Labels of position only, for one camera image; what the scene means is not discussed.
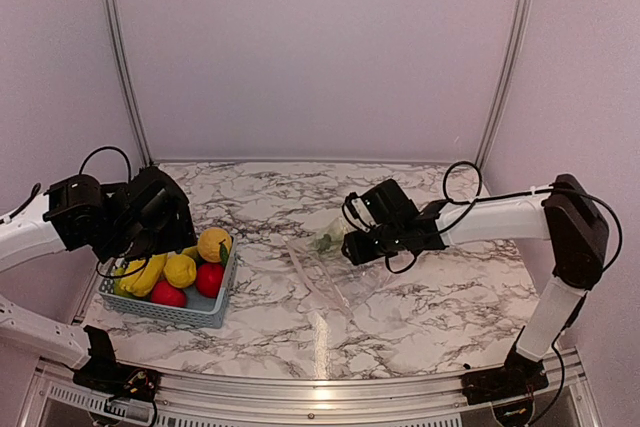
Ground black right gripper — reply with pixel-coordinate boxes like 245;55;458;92
342;222;405;265

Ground clear zip top bag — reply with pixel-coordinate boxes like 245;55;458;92
284;217;394;319

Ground yellow fake bell pepper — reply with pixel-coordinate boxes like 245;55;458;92
163;254;197;289

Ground yellow fake banana bunch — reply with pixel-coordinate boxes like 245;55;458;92
120;254;168;298

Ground red fake apple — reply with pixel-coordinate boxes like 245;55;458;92
195;263;225;298
150;280;187;308

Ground white fake radish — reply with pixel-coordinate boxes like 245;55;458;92
326;217;350;242

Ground small green yellow fake fruit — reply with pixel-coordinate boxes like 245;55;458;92
180;246;204;264

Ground green fake pear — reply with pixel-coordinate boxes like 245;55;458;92
111;265;131;298

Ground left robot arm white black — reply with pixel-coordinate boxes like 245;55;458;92
1;165;197;392

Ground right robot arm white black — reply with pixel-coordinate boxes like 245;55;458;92
341;174;621;395

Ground light blue plastic basket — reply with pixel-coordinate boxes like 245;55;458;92
98;239;237;329

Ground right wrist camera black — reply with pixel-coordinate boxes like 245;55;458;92
343;179;419;230

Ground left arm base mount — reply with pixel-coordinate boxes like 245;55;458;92
73;326;160;403

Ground right aluminium frame post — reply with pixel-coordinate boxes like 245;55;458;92
475;0;532;170

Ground aluminium frame post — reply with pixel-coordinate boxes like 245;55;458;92
475;0;532;170
103;0;153;165

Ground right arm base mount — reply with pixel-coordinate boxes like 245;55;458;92
461;346;549;405

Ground front aluminium rail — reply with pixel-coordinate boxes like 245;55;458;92
16;349;603;426

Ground left aluminium frame post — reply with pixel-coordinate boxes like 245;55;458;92
103;0;153;165

